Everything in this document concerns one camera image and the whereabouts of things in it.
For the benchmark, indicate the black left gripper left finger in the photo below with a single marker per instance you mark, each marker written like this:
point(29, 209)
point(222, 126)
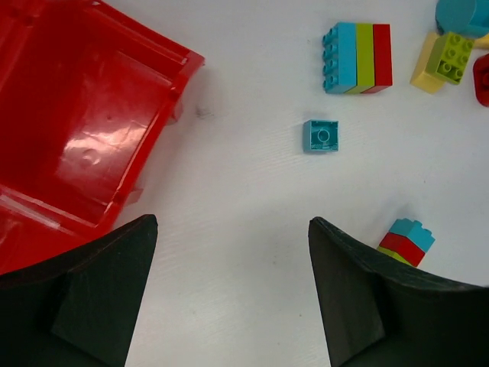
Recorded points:
point(79, 308)

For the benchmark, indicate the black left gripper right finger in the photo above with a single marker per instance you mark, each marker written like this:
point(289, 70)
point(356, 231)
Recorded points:
point(378, 311)

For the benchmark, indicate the small cyan square brick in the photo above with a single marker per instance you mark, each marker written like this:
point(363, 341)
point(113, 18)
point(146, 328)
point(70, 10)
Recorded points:
point(320, 136)

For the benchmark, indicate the pale yellow lego brick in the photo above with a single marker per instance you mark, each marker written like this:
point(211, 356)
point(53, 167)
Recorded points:
point(420, 78)

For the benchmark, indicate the red lego piece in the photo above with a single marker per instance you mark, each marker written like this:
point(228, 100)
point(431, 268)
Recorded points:
point(481, 80)

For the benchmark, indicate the lime green lego brick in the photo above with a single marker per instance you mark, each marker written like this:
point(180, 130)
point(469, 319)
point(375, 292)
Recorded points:
point(449, 57)

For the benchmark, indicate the cyan rounded lego piece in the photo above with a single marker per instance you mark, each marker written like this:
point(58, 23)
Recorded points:
point(468, 18)

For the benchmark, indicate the red green cyan brick tower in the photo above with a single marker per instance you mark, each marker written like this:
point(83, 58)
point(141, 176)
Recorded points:
point(407, 241)

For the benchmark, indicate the red divided plastic bin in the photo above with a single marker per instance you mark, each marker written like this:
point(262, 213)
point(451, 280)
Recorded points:
point(85, 93)

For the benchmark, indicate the cyan green red brick stack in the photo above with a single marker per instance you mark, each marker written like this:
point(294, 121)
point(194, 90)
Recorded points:
point(357, 58)

